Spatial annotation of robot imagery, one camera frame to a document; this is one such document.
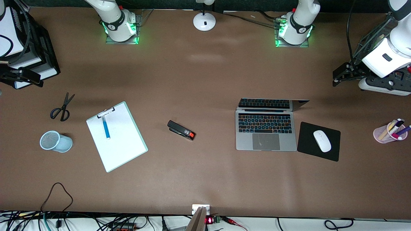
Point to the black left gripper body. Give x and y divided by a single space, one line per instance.
355 69

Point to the blue marker white cap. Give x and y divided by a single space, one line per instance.
106 128

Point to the silver laptop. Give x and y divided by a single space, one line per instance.
266 141

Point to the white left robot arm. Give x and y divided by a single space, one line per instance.
391 48

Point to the white marker black cap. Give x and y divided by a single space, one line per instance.
397 125

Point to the purple marker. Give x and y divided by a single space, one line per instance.
405 130

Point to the pink marker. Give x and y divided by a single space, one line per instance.
398 137

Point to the black stacked paper tray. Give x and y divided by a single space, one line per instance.
48 54

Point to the black blue scissors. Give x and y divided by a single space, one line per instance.
64 107

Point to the cream yellow pen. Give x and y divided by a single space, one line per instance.
387 130

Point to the white computer mouse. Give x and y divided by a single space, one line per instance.
322 141

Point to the pink mesh pen cup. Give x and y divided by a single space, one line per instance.
380 136

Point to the light blue mesh pen cup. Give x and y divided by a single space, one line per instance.
56 141

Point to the black mouse pad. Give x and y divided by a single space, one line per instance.
308 144

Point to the blank white paper sheet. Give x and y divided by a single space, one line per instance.
122 144

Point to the mint green clipboard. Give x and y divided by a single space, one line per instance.
144 148

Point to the white round stand base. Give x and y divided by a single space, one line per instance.
204 21

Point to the black stapler red tip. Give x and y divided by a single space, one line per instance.
179 129

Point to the orange power strip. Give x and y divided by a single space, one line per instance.
123 227

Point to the red LED display board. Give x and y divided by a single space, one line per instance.
210 220

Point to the clear arm base plate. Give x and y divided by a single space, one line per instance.
301 46
143 17

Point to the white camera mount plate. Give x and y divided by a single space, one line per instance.
196 208

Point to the wooden camera mount bar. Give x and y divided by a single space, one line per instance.
196 221

